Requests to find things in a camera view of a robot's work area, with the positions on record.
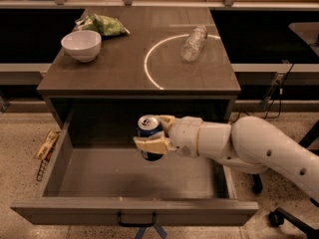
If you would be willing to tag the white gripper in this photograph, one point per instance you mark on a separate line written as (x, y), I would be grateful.
(184, 135)

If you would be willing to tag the blue pepsi can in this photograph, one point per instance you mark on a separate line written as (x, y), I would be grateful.
(147, 126)

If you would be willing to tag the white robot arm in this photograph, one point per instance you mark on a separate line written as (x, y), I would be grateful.
(251, 145)

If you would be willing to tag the grey open top drawer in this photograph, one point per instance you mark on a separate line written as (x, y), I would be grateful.
(96, 172)

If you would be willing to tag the grey wooden cabinet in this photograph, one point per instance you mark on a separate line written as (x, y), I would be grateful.
(147, 63)

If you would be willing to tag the clear plastic water bottle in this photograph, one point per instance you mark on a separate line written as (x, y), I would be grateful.
(194, 43)

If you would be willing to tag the blue floor tape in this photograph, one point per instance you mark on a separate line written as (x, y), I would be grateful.
(145, 232)

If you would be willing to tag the black chair base leg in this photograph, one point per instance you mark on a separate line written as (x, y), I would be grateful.
(257, 184)

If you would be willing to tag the yellow snack packets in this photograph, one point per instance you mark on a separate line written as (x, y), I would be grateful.
(46, 145)

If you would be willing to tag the white ceramic bowl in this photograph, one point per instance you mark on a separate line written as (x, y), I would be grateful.
(83, 46)

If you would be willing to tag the green chip bag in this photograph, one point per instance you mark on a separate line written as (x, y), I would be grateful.
(104, 25)

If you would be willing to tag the black drawer handle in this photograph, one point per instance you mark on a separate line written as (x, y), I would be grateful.
(138, 220)

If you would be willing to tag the wire snack basket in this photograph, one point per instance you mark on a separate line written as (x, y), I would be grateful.
(44, 161)

